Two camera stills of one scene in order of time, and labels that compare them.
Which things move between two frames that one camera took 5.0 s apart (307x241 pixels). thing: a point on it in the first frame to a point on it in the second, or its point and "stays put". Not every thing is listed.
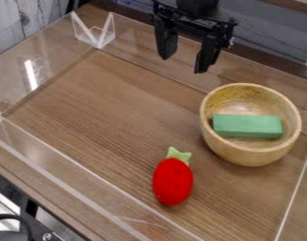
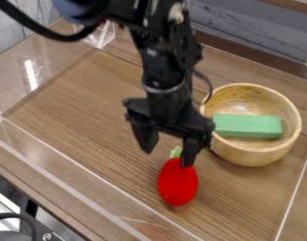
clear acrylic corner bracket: (95, 36) stays put
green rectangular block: (244, 125) stays put
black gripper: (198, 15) to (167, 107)
